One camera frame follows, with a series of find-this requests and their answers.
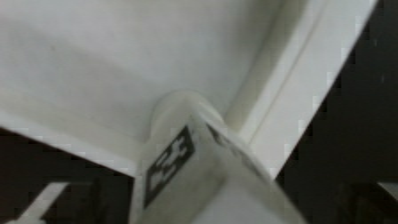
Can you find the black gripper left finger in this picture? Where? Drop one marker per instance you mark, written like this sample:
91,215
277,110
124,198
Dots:
73,203

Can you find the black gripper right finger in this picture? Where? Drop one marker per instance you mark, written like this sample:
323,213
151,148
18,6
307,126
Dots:
368,203

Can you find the white table leg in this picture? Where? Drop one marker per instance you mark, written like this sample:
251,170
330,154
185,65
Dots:
203,184

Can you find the white square table top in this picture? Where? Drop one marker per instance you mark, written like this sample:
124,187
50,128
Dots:
100,54

